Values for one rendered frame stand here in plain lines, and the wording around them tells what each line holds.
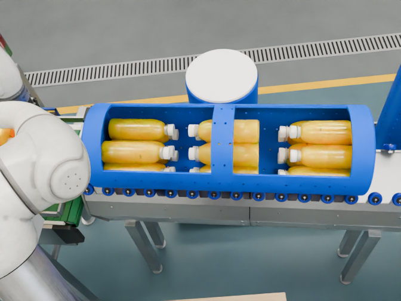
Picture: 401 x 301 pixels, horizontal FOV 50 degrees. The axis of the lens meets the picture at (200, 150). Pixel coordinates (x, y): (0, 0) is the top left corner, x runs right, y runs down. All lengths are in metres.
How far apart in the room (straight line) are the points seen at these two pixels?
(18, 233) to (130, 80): 2.50
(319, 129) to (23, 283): 0.91
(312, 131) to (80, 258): 1.64
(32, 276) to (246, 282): 1.67
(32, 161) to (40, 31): 3.17
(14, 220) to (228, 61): 1.18
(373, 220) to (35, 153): 1.17
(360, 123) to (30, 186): 0.93
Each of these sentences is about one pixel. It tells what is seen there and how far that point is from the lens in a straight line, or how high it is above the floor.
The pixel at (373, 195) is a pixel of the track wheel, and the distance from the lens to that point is 1.51.
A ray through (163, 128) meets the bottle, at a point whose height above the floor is 1.12.
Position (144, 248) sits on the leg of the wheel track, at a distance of 2.09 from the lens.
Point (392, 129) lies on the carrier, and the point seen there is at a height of 0.53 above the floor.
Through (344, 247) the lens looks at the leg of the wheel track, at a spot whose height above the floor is 0.14.
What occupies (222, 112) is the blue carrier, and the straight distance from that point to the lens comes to 1.33.
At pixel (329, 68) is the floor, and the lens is 3.19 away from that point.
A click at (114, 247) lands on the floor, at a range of 2.54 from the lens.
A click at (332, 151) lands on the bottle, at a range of 1.35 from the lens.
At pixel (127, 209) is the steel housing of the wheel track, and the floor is 0.87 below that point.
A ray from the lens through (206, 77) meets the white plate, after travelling 1.69.
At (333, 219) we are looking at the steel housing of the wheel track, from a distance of 1.58.
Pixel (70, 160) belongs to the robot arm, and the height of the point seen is 1.71.
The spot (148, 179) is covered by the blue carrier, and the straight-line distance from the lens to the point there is 1.37.
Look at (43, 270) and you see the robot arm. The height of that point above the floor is 1.55.
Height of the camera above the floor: 2.27
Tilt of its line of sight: 56 degrees down
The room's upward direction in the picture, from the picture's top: 10 degrees counter-clockwise
